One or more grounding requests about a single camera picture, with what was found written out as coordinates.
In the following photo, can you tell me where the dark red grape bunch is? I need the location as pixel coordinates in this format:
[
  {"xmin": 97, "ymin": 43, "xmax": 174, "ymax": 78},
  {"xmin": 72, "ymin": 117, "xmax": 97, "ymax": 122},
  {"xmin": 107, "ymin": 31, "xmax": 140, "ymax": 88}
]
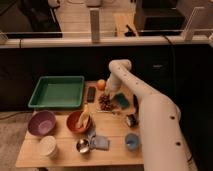
[{"xmin": 98, "ymin": 94, "xmax": 114, "ymax": 111}]

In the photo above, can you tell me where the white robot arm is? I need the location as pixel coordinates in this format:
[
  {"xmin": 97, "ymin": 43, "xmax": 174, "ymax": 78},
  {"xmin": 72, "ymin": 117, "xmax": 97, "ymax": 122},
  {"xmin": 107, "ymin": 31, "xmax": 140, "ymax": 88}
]
[{"xmin": 106, "ymin": 59, "xmax": 198, "ymax": 171}]

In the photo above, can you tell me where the orange fruit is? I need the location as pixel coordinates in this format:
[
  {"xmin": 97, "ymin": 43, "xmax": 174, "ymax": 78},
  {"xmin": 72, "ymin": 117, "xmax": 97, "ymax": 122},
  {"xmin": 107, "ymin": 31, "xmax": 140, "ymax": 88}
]
[{"xmin": 96, "ymin": 79, "xmax": 106, "ymax": 91}]

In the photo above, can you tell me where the teal sponge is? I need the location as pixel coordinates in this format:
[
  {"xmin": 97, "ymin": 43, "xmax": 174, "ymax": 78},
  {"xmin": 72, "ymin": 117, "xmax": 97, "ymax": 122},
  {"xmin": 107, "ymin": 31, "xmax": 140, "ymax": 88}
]
[{"xmin": 114, "ymin": 93, "xmax": 129, "ymax": 109}]

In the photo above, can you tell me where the black rectangular block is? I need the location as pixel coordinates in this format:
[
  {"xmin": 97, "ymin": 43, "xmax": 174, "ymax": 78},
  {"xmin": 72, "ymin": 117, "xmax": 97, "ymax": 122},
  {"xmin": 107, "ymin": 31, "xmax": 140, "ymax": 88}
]
[{"xmin": 87, "ymin": 87, "xmax": 96, "ymax": 102}]

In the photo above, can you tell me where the orange-brown bowl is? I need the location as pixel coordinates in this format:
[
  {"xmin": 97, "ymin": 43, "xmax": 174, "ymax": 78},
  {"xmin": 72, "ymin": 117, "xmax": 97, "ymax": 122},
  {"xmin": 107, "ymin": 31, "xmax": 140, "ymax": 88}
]
[{"xmin": 66, "ymin": 110, "xmax": 92, "ymax": 134}]

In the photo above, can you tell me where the grey-blue cloth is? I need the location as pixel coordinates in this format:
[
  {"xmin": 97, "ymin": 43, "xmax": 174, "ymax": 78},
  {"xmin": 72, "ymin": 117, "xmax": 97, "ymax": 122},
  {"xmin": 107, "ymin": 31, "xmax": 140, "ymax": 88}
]
[{"xmin": 87, "ymin": 129, "xmax": 110, "ymax": 151}]

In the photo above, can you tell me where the blue mug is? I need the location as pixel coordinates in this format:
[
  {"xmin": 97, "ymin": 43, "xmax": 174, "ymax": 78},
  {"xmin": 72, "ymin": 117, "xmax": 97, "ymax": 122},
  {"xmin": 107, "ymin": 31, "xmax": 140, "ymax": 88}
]
[{"xmin": 125, "ymin": 133, "xmax": 140, "ymax": 150}]

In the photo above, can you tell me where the green plastic tray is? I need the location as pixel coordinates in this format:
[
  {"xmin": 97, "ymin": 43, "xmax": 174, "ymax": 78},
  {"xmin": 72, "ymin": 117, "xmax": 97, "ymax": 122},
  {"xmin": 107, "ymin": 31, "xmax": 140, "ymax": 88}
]
[{"xmin": 28, "ymin": 76, "xmax": 84, "ymax": 109}]

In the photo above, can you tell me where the small steel cup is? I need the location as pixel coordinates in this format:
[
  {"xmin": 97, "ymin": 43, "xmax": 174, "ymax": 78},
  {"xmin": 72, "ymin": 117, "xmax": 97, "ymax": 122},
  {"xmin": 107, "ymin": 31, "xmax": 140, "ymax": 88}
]
[{"xmin": 76, "ymin": 139, "xmax": 90, "ymax": 154}]

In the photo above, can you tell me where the purple bowl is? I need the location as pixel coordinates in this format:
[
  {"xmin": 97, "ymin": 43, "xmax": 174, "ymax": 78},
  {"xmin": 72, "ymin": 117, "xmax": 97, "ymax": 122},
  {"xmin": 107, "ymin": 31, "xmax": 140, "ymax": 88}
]
[{"xmin": 28, "ymin": 110, "xmax": 56, "ymax": 136}]

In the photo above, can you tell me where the white cup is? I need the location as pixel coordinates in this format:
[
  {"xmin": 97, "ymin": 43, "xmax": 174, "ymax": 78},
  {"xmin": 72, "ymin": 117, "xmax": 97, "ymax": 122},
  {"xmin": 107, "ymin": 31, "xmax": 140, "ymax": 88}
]
[{"xmin": 38, "ymin": 136, "xmax": 58, "ymax": 158}]

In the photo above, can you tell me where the black handled knife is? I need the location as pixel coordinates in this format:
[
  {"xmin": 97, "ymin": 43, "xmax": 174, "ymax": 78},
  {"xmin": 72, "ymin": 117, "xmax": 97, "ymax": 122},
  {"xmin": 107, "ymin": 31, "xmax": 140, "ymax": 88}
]
[{"xmin": 133, "ymin": 95, "xmax": 139, "ymax": 113}]

